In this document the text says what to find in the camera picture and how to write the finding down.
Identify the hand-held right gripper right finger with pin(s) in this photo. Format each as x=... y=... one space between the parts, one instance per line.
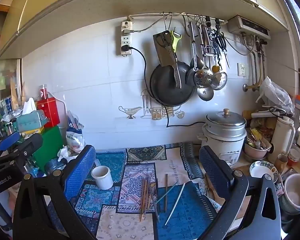
x=215 y=175

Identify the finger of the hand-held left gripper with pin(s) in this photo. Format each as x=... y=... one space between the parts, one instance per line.
x=10 y=140
x=31 y=145

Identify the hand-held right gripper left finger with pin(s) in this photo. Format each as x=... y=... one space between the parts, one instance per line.
x=80 y=172

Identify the dark green chopstick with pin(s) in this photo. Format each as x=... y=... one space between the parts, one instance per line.
x=171 y=187

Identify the dark brown chopstick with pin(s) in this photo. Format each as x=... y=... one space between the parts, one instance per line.
x=166 y=195

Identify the yellow chopstick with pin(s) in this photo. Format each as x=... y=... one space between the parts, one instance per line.
x=143 y=205

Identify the light wooden chopstick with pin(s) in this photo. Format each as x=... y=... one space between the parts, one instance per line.
x=147 y=197

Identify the bunch of mixed utensils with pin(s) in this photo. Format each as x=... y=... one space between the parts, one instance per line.
x=257 y=138

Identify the green cutting board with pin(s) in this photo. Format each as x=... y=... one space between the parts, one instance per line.
x=50 y=147

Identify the teal tissue box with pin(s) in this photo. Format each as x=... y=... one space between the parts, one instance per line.
x=31 y=122

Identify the clear plastic bottle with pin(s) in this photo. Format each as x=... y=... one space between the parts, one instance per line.
x=53 y=166

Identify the printed plastic bag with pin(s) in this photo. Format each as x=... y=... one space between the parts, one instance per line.
x=75 y=135

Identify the red tin box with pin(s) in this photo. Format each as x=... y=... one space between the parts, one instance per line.
x=48 y=111

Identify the pink bowl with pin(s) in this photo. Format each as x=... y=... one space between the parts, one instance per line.
x=256 y=153

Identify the floral rim bowl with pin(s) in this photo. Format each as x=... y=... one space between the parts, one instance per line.
x=261 y=171

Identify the patterned patchwork mat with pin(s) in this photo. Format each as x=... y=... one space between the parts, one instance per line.
x=130 y=187

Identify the red bottle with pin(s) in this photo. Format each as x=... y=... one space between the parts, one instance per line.
x=43 y=92

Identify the steel pot with lid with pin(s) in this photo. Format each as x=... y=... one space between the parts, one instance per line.
x=225 y=121

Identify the brown cup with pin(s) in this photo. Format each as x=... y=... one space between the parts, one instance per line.
x=281 y=163

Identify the grey chopstick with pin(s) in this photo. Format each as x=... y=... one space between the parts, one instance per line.
x=155 y=208

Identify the white thermos jug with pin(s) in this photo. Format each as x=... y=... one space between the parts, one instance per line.
x=282 y=137

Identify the red and white cup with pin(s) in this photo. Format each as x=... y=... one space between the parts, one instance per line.
x=293 y=157

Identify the steel ladle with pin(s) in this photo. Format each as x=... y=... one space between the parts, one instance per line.
x=205 y=93

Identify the steel slotted spoon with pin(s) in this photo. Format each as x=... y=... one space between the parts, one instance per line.
x=203 y=78

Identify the black wok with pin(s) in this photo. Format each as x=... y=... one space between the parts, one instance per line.
x=165 y=90

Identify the white plastic bag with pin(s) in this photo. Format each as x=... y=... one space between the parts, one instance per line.
x=275 y=96

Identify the steel cleaver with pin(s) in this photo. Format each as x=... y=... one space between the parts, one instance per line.
x=165 y=55

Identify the black shears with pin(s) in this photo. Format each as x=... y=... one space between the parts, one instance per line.
x=219 y=40

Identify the green peeler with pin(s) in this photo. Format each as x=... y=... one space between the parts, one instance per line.
x=175 y=41

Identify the white power strip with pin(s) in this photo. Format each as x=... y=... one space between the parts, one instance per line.
x=126 y=38

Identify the white water heater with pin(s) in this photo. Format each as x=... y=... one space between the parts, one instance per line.
x=247 y=27

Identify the white wall socket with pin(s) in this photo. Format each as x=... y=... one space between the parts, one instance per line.
x=242 y=69

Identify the metal hanging rail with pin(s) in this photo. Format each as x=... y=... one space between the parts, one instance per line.
x=150 y=15

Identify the yellow wall cabinet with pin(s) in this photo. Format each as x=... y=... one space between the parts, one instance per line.
x=140 y=5

